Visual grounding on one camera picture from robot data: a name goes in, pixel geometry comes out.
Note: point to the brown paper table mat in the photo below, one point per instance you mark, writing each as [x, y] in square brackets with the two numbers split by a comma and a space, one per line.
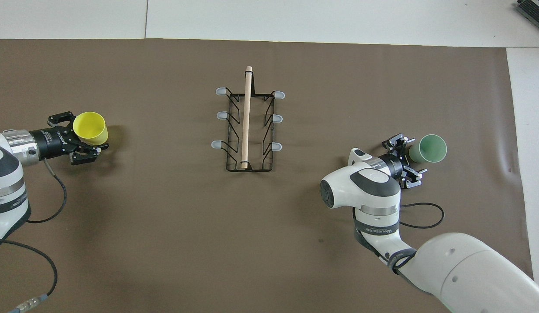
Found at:
[208, 239]

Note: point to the yellow plastic cup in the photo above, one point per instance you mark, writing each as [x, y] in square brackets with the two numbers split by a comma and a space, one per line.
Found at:
[91, 127]

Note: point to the grey ribbed device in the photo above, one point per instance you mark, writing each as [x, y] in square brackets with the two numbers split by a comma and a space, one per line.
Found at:
[534, 8]

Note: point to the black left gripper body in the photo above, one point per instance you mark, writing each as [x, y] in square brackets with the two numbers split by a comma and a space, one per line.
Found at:
[56, 142]

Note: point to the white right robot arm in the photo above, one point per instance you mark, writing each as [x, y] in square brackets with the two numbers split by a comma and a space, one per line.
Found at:
[373, 182]

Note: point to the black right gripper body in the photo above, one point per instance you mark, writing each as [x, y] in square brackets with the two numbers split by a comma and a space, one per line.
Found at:
[395, 166]

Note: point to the pale green plastic cup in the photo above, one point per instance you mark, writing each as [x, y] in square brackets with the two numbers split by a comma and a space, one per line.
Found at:
[432, 148]

